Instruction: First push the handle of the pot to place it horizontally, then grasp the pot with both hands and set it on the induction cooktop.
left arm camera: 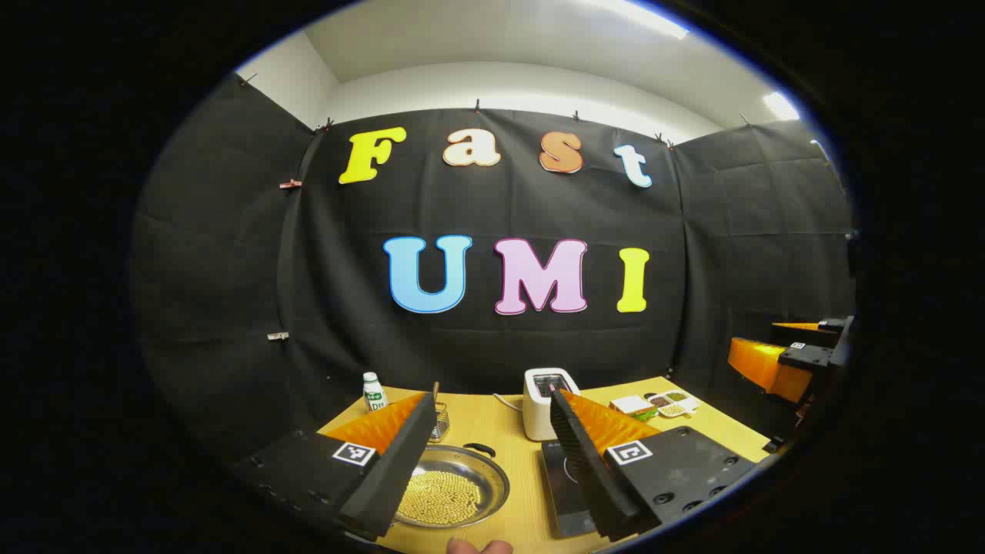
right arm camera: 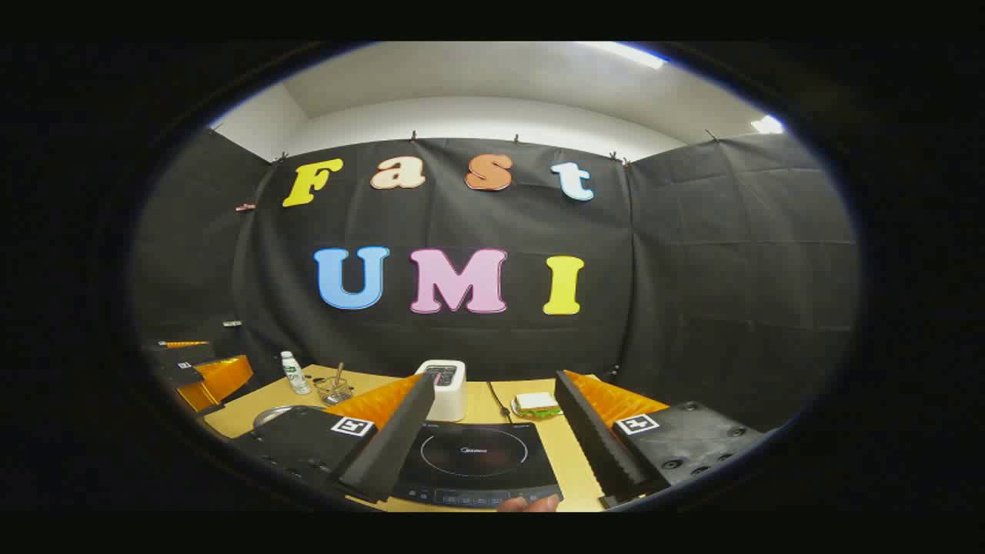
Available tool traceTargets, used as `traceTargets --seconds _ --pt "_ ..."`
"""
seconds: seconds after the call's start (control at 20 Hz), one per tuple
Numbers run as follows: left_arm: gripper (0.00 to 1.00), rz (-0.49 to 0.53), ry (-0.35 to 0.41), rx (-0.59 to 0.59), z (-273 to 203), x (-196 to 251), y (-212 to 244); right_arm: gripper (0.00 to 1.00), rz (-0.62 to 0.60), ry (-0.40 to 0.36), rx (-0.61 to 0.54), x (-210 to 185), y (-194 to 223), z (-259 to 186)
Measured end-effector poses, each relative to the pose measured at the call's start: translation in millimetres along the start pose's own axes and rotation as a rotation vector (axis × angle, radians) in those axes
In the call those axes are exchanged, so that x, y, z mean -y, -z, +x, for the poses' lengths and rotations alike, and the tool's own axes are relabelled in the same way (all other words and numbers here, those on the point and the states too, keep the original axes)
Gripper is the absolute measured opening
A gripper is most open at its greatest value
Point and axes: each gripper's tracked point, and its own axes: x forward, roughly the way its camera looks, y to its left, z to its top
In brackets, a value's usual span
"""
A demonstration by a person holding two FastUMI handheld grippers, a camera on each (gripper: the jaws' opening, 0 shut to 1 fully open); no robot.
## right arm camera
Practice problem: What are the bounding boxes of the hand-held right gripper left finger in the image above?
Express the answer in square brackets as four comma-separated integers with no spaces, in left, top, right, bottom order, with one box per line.
[231,372,437,506]

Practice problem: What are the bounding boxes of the white drink bottle green label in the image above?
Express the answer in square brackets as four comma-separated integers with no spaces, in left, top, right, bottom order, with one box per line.
[280,351,312,396]

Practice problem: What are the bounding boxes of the black power cable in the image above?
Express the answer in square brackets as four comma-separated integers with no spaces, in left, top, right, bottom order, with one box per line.
[486,381,513,423]

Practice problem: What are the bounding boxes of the black backdrop cloth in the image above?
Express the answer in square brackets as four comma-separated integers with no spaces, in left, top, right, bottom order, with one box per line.
[131,131,861,433]

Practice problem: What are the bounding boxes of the sandwich with lettuce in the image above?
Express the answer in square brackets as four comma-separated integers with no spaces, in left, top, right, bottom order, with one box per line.
[514,392,563,420]

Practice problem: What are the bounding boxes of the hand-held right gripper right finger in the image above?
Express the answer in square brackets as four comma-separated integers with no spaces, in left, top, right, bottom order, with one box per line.
[554,370,766,509]

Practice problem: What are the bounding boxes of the black induction cooktop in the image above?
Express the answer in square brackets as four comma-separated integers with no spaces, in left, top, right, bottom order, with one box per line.
[391,419,564,509]

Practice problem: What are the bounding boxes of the wire basket holder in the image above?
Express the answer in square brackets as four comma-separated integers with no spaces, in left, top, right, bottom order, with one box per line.
[315,375,356,407]

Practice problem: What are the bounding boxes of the steel pot with black handles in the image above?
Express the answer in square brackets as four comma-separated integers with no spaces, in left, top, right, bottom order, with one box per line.
[252,405,309,430]

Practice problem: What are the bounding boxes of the white toaster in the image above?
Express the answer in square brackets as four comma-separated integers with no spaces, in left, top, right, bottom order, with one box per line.
[416,359,467,423]

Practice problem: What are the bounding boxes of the small white plate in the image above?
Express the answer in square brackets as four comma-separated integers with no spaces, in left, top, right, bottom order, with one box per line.
[509,399,565,422]

